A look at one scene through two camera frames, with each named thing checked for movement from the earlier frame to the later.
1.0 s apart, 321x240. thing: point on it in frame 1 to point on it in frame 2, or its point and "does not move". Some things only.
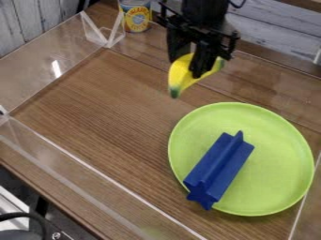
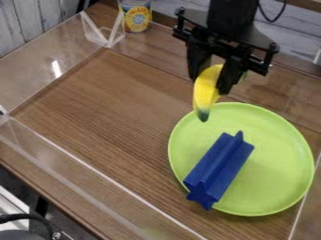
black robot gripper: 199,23 to 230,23
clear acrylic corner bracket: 103,36 does not move
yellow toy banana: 179,76 to 206,93
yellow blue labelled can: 137,15 does not move
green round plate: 276,175 does not move
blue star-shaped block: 211,173 does not move
